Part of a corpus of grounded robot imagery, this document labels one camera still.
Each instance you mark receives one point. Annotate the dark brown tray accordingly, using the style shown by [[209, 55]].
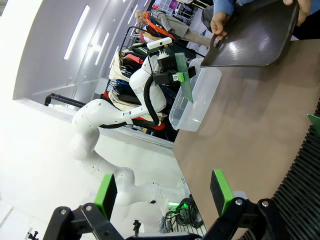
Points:
[[252, 42]]

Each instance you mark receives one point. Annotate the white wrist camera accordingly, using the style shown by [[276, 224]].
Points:
[[159, 43]]

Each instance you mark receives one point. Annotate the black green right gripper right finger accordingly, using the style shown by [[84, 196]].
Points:
[[220, 190]]

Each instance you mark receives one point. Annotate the small black clamp stand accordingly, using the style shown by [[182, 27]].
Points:
[[136, 227]]

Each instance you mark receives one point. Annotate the black slotted PCB rack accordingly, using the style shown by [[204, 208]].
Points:
[[297, 180]]

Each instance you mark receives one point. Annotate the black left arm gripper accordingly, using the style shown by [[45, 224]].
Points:
[[167, 64]]

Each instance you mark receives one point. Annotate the person's right hand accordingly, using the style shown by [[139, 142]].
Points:
[[218, 21]]

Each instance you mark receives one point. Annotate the black metal clothes rack frame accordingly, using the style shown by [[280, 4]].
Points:
[[130, 32]]

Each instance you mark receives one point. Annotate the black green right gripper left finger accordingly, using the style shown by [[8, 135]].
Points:
[[106, 192]]

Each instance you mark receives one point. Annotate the person's blue-sleeved right forearm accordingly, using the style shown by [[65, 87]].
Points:
[[223, 7]]

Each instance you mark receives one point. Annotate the clear plastic box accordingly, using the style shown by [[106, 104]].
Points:
[[197, 97]]

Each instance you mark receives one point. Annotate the long ceiling light strip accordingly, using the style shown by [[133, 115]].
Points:
[[76, 32]]

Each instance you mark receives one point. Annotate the black metal cart rail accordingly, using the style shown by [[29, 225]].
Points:
[[62, 99]]

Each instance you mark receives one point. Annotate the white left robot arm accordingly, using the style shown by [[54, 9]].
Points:
[[100, 117]]

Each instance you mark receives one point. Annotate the short ceiling light strip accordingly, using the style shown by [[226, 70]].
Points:
[[102, 48]]

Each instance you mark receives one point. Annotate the person's left hand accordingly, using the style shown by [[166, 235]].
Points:
[[303, 11]]

